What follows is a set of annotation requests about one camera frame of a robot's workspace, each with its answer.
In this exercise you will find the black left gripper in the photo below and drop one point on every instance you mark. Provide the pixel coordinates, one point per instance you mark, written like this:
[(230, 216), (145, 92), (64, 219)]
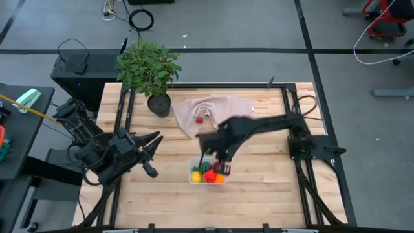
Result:
[(123, 152)]

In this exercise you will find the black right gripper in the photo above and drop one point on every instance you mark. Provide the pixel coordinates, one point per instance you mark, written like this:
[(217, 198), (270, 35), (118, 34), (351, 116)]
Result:
[(223, 137)]

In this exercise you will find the green striped toy watermelon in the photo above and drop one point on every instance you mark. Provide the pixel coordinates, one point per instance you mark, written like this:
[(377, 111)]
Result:
[(205, 167)]

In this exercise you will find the orange toy fruit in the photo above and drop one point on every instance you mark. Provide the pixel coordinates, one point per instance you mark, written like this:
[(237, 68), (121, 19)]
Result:
[(220, 178)]

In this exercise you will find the yellow toy lemon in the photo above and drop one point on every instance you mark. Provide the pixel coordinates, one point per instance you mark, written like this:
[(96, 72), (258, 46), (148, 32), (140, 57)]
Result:
[(196, 176)]

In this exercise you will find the small red toy strawberry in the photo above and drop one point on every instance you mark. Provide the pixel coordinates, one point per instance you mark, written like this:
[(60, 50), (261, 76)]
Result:
[(199, 120)]

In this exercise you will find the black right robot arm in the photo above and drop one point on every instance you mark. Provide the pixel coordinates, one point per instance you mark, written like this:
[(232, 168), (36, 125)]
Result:
[(275, 121)]

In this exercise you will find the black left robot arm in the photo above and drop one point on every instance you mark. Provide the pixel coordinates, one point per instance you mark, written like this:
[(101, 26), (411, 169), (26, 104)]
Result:
[(77, 124)]

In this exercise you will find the clear plastic tupperware container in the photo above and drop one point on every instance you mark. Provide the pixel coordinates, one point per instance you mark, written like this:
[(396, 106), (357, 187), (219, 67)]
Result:
[(207, 184)]

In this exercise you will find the black plant pot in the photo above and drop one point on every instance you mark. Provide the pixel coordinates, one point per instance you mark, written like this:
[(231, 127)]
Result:
[(159, 106)]

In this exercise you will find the beige cloth towel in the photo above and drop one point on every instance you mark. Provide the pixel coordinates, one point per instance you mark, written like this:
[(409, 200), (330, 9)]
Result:
[(207, 106)]

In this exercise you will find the green leafy plant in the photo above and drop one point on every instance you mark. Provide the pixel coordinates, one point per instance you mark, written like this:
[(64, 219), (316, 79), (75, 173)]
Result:
[(147, 68)]

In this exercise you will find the black computer tower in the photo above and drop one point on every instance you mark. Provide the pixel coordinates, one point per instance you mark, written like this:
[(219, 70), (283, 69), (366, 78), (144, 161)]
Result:
[(97, 81)]

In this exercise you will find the black antenna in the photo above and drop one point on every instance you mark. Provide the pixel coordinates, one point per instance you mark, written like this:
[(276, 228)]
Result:
[(124, 46)]

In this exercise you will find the small black box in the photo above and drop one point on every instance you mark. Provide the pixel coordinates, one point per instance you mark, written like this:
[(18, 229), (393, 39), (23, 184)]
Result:
[(81, 68)]

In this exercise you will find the black desk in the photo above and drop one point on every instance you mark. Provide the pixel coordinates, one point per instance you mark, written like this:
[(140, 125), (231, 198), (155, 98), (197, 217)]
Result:
[(22, 136)]

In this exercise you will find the mint green stapler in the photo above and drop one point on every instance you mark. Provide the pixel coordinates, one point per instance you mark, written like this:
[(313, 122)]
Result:
[(28, 98)]

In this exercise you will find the black caster wheel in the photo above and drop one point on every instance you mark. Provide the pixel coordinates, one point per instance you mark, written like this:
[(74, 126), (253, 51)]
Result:
[(396, 61), (32, 227)]

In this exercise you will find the teal plastic item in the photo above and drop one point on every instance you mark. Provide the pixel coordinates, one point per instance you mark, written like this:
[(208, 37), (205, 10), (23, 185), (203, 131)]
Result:
[(4, 149)]

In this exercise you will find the orange plastic item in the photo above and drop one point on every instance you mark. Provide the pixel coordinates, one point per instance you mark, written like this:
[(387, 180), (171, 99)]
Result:
[(1, 136)]

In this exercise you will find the grey metal leg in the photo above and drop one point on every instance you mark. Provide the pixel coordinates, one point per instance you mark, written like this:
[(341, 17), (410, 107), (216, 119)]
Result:
[(391, 93)]

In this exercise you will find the red wheeled cart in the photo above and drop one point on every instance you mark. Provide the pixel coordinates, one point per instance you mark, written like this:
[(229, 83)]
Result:
[(391, 27)]

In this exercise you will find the black aluminium table frame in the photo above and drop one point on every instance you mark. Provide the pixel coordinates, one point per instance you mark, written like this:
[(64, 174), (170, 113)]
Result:
[(226, 86)]

